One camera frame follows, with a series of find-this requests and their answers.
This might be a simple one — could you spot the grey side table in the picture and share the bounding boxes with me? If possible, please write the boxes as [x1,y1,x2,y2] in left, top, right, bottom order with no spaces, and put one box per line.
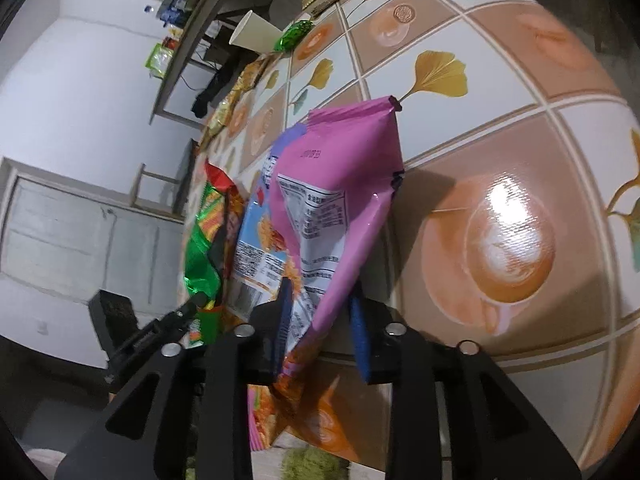
[150,0,321,126]

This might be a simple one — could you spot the ginkgo patterned tablecloth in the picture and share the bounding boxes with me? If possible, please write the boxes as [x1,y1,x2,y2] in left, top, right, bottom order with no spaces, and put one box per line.
[197,0,640,468]

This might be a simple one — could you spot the small green shiny packet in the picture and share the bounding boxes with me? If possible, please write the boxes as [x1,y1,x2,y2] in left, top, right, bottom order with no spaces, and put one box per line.
[273,19,315,53]

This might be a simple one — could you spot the wooden chair with black seat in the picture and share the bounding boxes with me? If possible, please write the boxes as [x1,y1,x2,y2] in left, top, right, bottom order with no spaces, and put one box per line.
[131,137,201,221]

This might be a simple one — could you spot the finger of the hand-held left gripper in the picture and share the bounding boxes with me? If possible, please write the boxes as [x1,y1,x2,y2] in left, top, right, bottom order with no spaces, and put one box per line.
[120,293,208,361]

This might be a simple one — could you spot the white paper cup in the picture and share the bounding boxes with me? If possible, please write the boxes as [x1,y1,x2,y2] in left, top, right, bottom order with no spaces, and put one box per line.
[229,10,285,53]

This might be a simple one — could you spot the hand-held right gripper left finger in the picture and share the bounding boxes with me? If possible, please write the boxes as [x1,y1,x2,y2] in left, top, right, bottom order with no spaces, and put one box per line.
[56,277,296,480]

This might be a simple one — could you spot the pink snack bag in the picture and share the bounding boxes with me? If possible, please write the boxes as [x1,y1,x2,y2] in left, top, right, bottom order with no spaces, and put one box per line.
[232,95,432,453]

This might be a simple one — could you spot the black cloth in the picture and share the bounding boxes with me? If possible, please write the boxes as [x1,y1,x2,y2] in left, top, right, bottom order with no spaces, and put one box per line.
[190,52,251,120]

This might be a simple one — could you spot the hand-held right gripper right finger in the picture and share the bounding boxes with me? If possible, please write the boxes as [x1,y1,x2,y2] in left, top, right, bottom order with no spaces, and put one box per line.
[349,290,583,480]

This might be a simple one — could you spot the orange snack bag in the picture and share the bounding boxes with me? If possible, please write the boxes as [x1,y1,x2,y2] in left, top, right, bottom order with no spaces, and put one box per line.
[234,54,277,97]

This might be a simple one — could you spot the yellow snack packet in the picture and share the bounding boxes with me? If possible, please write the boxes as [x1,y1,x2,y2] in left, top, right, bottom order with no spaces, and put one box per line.
[206,91,240,137]

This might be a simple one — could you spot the green snack bag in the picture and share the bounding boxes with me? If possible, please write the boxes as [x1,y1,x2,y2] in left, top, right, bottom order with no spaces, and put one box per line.
[184,159,248,351]

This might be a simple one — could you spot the green snack packet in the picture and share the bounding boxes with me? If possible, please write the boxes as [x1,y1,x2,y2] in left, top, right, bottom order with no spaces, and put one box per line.
[145,42,176,78]

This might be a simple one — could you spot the grey panelled door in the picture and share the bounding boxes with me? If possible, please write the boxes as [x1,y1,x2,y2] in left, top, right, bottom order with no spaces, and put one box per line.
[0,157,187,306]

